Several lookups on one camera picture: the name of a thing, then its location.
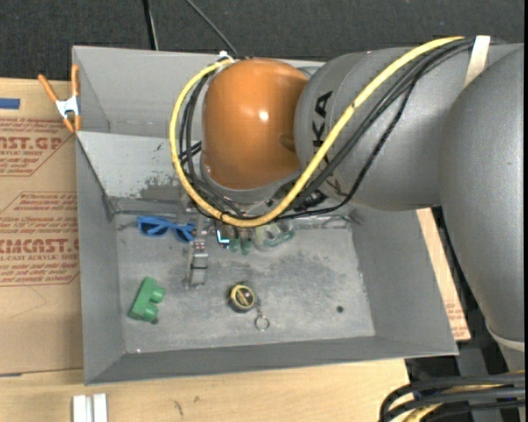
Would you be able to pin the brown cardboard board, red print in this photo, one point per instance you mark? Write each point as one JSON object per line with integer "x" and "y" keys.
{"x": 31, "y": 235}

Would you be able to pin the grey metal bin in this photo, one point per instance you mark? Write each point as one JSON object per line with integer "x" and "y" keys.
{"x": 290, "y": 288}

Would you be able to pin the blue sunglasses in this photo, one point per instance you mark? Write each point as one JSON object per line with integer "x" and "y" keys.
{"x": 156, "y": 227}

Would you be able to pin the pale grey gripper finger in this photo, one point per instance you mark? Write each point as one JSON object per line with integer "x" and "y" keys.
{"x": 189, "y": 275}
{"x": 200, "y": 268}

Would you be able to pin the black cylinder on white bracket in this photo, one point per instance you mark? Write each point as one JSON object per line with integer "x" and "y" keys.
{"x": 311, "y": 198}

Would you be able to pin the clear and green tape roll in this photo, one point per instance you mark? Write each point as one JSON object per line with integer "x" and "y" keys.
{"x": 273, "y": 235}

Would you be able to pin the black and yellow tape measure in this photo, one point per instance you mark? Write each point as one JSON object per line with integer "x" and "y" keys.
{"x": 242, "y": 298}

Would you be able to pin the green toy building block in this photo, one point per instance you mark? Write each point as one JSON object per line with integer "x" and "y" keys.
{"x": 145, "y": 301}

